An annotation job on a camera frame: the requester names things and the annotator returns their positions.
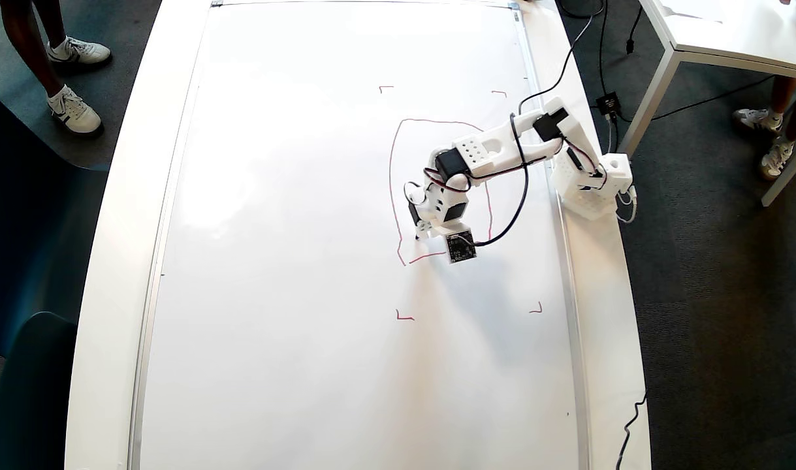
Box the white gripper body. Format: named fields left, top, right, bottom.
left=407, top=181, right=471, bottom=230

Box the white side table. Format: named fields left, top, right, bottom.
left=623, top=0, right=796, bottom=207

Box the black cable with plug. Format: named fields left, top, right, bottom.
left=625, top=7, right=644, bottom=55

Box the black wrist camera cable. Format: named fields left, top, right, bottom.
left=463, top=0, right=607, bottom=250

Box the black floor cable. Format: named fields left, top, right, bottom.
left=652, top=74, right=776, bottom=122

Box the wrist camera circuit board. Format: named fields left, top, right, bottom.
left=445, top=228, right=478, bottom=264

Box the white base cable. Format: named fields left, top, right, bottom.
left=616, top=186, right=637, bottom=224

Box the black adapter cable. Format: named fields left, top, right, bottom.
left=597, top=0, right=617, bottom=155

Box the black looped cable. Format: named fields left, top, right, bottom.
left=558, top=0, right=597, bottom=20

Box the large white whiteboard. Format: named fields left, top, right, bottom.
left=127, top=0, right=591, bottom=470

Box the white sneaker with dark stripes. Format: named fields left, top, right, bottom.
left=47, top=37, right=112, bottom=67
left=48, top=85, right=104, bottom=136

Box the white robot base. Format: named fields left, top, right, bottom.
left=551, top=153, right=633, bottom=221

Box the black cable on table edge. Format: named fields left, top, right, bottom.
left=616, top=390, right=648, bottom=470

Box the white sneaker with grey patches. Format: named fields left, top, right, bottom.
left=760, top=138, right=795, bottom=181
left=732, top=108, right=784, bottom=136

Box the dark blue chair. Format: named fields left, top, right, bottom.
left=0, top=88, right=111, bottom=356
left=0, top=312, right=78, bottom=470

